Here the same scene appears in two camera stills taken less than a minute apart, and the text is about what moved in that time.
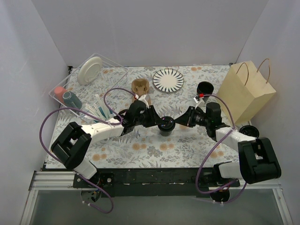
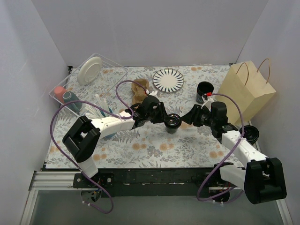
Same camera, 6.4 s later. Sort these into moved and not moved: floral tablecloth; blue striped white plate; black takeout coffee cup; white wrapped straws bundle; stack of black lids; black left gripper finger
Moved: black takeout coffee cup; black left gripper finger
Not moved: floral tablecloth; stack of black lids; white wrapped straws bundle; blue striped white plate
